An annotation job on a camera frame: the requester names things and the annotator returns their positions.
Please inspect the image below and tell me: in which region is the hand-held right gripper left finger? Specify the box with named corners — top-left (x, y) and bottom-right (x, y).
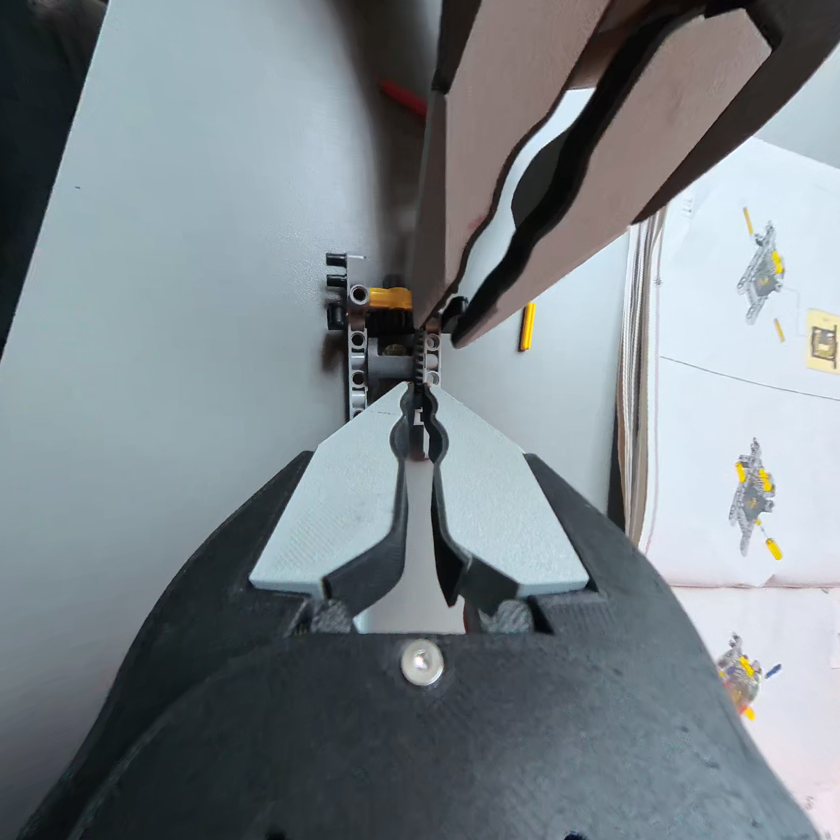
top-left (249, 382), bottom-right (417, 618)

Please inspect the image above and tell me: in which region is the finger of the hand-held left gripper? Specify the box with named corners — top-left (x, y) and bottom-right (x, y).
top-left (451, 8), bottom-right (840, 347)
top-left (410, 0), bottom-right (613, 327)

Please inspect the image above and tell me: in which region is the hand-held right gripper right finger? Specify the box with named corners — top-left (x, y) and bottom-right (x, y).
top-left (420, 382), bottom-right (589, 618)

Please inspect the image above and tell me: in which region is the grey lego frame assembly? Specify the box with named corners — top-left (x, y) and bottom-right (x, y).
top-left (325, 251), bottom-right (468, 460)

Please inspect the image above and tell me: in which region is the red lego axle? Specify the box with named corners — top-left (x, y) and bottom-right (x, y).
top-left (381, 79), bottom-right (429, 119)

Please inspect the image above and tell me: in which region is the lego instruction booklet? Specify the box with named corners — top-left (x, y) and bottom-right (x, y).
top-left (617, 134), bottom-right (840, 840)

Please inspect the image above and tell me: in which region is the person's dark clothing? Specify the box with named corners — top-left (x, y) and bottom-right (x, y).
top-left (0, 0), bottom-right (109, 362)

